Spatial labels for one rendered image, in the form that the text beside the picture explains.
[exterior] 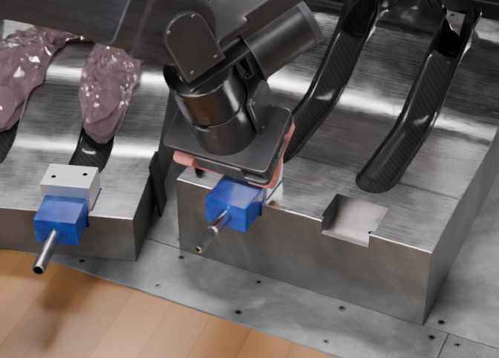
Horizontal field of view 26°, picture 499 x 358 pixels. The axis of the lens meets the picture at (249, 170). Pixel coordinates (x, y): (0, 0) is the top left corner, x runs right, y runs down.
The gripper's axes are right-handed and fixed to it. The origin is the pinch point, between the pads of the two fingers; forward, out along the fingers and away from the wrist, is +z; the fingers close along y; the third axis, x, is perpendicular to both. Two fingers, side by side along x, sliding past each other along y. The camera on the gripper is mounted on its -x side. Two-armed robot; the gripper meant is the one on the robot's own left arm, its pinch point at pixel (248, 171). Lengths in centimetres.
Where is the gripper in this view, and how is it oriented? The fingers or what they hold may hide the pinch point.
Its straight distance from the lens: 103.2
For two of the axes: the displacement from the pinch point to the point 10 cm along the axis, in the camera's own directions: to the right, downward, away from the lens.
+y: -9.0, -2.6, 3.4
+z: 2.1, 4.3, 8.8
